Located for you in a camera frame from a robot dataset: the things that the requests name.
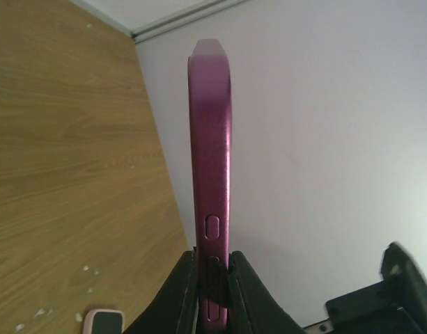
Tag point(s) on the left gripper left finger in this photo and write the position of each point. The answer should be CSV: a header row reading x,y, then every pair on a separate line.
x,y
175,307

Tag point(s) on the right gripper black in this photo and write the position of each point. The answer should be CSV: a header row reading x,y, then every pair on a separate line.
x,y
396,304

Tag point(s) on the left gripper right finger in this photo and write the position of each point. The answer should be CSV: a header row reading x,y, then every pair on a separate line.
x,y
251,308

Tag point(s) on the white debris pile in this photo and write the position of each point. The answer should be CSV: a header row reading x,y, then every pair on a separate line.
x,y
55,301

